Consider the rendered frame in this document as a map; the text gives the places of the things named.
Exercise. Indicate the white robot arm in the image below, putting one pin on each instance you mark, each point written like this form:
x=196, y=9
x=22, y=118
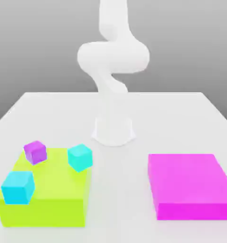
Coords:
x=113, y=57

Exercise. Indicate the small turquoise cube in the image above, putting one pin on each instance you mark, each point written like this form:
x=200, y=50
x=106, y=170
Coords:
x=80, y=157

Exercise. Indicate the small purple cube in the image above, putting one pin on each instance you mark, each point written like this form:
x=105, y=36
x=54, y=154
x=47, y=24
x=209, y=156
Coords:
x=35, y=152

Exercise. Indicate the small sky blue cube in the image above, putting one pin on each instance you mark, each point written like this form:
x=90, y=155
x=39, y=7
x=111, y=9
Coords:
x=17, y=188

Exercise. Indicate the large lime green box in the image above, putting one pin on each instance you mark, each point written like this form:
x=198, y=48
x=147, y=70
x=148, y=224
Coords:
x=56, y=189

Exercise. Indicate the large magenta box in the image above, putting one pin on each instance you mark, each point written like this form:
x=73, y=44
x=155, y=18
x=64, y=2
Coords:
x=185, y=178

